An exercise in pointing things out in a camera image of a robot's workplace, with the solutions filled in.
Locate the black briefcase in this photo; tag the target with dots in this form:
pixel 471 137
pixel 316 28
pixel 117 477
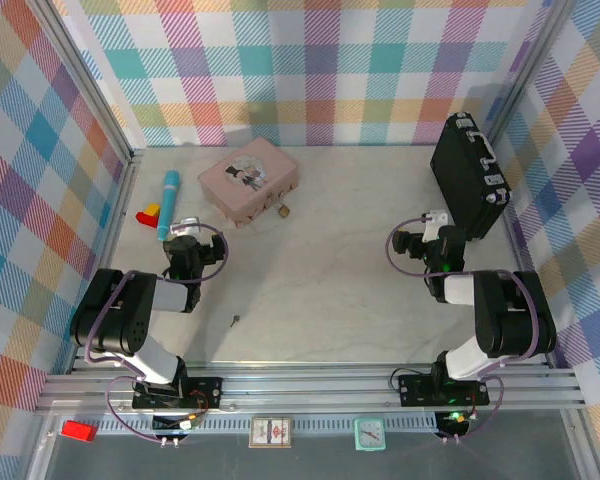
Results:
pixel 460 175

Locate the playing card box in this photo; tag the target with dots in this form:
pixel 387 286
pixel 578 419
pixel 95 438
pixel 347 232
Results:
pixel 270 432

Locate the aluminium right frame post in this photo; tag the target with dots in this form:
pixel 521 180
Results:
pixel 530 65

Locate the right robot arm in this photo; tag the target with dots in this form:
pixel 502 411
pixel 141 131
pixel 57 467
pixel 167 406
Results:
pixel 510 315

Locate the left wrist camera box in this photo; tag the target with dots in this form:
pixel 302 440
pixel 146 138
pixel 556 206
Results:
pixel 189 223

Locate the aluminium front frame rail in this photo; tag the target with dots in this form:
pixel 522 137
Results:
pixel 305 387

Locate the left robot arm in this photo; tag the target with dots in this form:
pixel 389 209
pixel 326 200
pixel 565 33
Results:
pixel 130 320

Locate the small brass padlock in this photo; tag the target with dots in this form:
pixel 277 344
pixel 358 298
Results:
pixel 283 211

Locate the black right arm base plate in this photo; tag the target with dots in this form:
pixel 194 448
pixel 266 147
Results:
pixel 415 390

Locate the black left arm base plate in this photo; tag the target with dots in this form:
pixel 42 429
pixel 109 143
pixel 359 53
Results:
pixel 207 392

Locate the teal toy microphone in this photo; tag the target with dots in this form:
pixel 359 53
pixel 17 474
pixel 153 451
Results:
pixel 169 200

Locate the small dark screw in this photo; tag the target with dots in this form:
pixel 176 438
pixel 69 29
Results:
pixel 236 318

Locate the aluminium left floor rail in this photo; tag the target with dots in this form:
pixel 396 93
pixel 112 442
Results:
pixel 122 210

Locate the red plastic brick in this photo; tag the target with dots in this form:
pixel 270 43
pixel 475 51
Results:
pixel 79 431

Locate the yellow toy block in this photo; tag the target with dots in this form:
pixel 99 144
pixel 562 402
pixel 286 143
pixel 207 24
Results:
pixel 153 208

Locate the red toy block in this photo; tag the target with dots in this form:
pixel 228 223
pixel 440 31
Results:
pixel 146 219

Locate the aluminium left frame post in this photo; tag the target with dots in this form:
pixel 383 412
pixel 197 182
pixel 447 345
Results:
pixel 80 75

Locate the pink tin box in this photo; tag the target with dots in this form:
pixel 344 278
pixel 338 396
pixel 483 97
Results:
pixel 245 185

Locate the teal alarm clock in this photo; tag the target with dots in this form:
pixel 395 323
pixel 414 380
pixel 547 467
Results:
pixel 369 433

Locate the aluminium frame post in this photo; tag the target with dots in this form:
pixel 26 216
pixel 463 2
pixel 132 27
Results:
pixel 530 65
pixel 80 75

